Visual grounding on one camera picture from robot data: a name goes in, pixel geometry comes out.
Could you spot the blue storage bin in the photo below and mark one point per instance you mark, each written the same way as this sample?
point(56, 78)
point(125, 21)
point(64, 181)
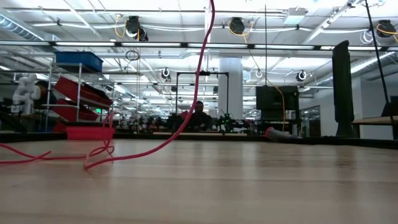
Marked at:
point(79, 59)

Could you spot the red shelf bin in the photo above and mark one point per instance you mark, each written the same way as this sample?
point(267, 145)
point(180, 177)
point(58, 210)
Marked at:
point(71, 88)
point(59, 127)
point(66, 112)

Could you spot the black monitor cart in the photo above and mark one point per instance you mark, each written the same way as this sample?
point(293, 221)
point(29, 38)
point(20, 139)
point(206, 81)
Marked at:
point(273, 127)

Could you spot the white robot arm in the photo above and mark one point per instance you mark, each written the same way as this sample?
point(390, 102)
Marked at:
point(26, 93)

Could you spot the long ceiling light bar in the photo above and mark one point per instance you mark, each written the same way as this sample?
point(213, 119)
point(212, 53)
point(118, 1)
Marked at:
point(87, 43)

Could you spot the glass door cabinet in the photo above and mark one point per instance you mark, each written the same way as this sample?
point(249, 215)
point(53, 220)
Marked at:
point(311, 124)

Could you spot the thin black slanted pole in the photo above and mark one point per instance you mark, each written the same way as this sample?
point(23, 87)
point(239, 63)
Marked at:
point(376, 46)

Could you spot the black gantry frame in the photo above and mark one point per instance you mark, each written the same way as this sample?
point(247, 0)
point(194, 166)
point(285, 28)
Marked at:
point(176, 99)

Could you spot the grey glove with red cuff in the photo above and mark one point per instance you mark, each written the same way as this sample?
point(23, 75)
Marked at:
point(280, 134)

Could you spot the person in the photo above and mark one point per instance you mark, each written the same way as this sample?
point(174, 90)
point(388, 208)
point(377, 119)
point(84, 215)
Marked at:
point(200, 119)
point(46, 93)

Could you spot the red plastic bin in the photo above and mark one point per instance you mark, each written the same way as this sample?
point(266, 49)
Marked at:
point(77, 133)

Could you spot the white building pillar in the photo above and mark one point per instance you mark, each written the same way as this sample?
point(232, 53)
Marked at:
point(234, 93)

